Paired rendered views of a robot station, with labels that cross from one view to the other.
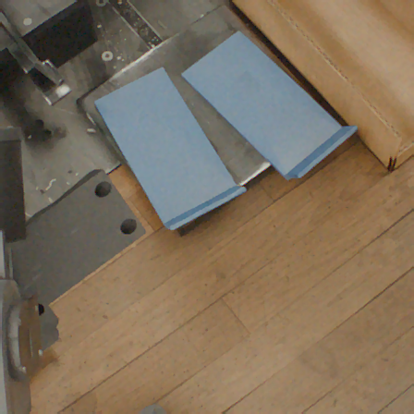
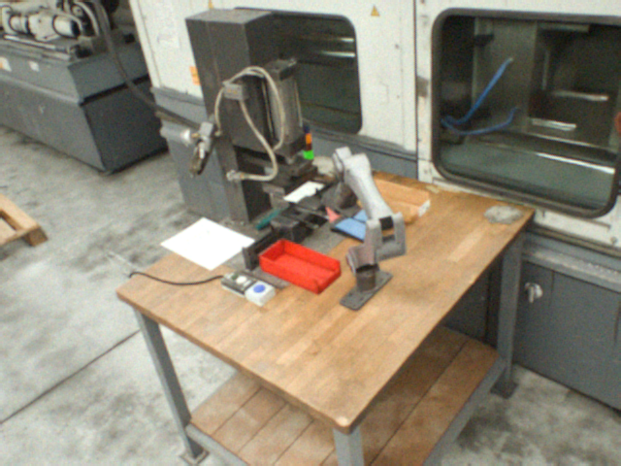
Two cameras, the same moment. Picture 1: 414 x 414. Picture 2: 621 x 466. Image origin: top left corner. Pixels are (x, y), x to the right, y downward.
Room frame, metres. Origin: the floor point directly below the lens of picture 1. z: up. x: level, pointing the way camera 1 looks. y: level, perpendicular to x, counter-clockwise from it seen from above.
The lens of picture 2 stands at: (-1.16, 0.62, 2.02)
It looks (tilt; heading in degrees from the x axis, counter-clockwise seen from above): 33 degrees down; 346
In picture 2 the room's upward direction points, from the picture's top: 9 degrees counter-clockwise
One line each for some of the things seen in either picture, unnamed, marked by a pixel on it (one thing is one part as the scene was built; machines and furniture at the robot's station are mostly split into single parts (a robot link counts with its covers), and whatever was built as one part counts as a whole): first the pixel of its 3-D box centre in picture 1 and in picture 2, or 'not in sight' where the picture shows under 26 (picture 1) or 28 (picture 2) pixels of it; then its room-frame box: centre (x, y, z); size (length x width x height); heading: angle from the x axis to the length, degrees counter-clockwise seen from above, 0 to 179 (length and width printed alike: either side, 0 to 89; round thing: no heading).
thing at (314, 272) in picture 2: not in sight; (299, 265); (0.30, 0.28, 0.93); 0.25 x 0.12 x 0.06; 31
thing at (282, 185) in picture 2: not in sight; (271, 148); (0.60, 0.24, 1.22); 0.26 x 0.18 x 0.30; 31
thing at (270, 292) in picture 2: not in sight; (261, 296); (0.25, 0.43, 0.90); 0.07 x 0.07 x 0.06; 31
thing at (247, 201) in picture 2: not in sight; (232, 123); (0.77, 0.33, 1.28); 0.14 x 0.12 x 0.75; 121
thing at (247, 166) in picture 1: (203, 113); (362, 224); (0.46, -0.01, 0.91); 0.17 x 0.16 x 0.02; 121
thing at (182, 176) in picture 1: (166, 144); (356, 226); (0.42, 0.03, 0.93); 0.15 x 0.07 x 0.03; 23
